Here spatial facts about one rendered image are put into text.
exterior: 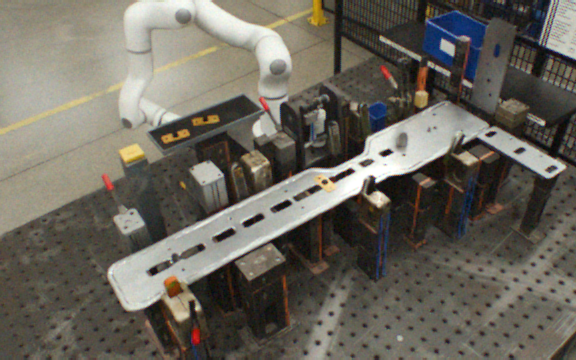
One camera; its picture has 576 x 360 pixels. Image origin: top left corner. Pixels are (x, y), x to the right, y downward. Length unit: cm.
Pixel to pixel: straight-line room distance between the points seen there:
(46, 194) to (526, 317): 276
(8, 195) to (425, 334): 272
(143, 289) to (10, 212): 213
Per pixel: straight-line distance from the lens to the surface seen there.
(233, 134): 229
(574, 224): 220
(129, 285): 154
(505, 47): 200
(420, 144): 190
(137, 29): 197
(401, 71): 195
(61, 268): 209
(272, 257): 147
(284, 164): 179
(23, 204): 358
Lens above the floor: 215
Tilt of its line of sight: 41 degrees down
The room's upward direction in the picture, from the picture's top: 3 degrees counter-clockwise
